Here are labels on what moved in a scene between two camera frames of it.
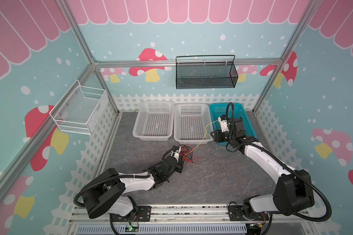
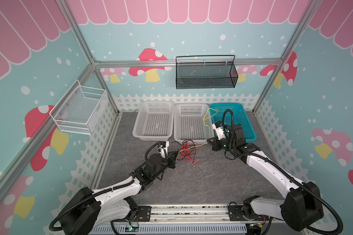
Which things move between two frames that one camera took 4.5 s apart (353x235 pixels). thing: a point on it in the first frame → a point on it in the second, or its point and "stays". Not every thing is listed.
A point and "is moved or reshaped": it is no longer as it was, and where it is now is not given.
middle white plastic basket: x=192 y=124 stays
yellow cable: x=205 y=135 → x=207 y=126
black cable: x=187 y=151 is moved or reshaped
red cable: x=187 y=154 stays
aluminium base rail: x=138 y=221 stays
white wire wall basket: x=81 y=109 stays
